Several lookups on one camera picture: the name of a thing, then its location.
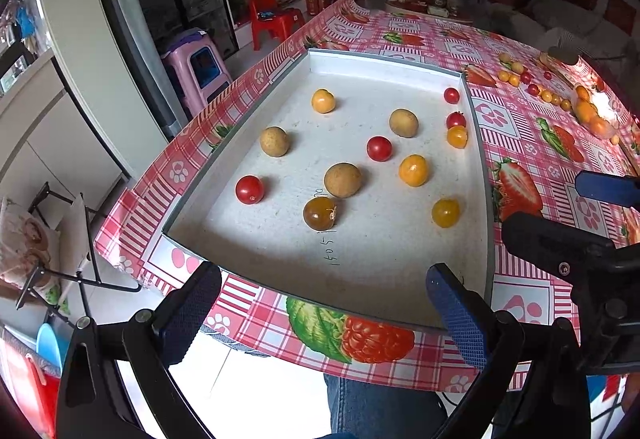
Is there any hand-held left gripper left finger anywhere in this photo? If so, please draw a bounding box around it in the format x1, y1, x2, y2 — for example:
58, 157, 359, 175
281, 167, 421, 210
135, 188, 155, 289
54, 261, 222, 439

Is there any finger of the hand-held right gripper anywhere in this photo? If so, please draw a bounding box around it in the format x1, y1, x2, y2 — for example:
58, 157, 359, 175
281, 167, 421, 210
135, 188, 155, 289
575, 170, 640, 209
502, 212, 618, 287

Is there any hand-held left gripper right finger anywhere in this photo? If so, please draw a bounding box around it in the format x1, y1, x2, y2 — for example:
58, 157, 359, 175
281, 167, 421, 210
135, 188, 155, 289
426, 263, 591, 439

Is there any white shallow tray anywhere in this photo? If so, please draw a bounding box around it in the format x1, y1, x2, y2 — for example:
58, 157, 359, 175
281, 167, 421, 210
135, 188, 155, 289
161, 48, 497, 334

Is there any brown cherry tomato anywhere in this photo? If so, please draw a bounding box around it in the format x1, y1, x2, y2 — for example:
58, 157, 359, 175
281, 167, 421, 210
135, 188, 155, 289
302, 196, 337, 230

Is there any tan longan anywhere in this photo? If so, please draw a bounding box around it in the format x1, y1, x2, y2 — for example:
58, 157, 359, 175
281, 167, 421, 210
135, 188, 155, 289
389, 108, 419, 138
259, 126, 291, 158
323, 162, 363, 196

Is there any strawberry print tablecloth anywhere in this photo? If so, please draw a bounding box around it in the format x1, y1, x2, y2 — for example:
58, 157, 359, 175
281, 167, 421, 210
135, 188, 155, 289
94, 0, 640, 392

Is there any bag of small oranges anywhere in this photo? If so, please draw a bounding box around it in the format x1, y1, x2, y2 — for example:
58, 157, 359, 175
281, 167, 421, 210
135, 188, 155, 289
570, 82, 621, 140

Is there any person's leg in jeans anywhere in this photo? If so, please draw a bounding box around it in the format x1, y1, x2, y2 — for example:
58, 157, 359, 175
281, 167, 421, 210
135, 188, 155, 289
322, 373, 448, 439

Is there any blue plastic lid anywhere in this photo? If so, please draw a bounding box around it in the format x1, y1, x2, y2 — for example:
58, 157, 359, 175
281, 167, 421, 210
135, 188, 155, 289
36, 323, 66, 372

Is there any row of small tomatoes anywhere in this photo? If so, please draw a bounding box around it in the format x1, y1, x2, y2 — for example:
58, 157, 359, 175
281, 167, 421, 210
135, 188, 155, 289
497, 52, 573, 112

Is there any pale sofa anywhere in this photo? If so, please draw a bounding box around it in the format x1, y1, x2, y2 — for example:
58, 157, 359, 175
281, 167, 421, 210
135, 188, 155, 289
487, 0, 640, 65

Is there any printed cushion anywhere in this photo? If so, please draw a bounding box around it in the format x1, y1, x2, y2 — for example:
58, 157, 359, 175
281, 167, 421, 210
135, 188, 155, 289
0, 196, 63, 290

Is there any red bag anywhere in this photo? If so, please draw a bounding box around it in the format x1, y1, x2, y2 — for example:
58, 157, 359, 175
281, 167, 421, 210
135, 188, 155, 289
0, 329, 56, 435

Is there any purple plastic stool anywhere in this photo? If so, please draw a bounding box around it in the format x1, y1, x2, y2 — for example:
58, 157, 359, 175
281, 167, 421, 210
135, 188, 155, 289
160, 28, 233, 117

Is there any round coffee table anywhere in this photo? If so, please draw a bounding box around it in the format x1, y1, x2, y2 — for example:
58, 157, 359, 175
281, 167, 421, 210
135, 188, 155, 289
385, 0, 476, 25

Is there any white cabinet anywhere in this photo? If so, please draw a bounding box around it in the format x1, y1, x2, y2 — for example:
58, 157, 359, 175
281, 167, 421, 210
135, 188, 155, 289
0, 0, 171, 192

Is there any red plastic chair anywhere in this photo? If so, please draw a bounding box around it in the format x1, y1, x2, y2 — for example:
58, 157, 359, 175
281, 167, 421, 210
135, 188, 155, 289
248, 0, 306, 51

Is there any stack of red boxes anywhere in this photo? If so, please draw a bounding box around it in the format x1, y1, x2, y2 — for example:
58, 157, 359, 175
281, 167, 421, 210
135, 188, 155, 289
304, 0, 368, 16

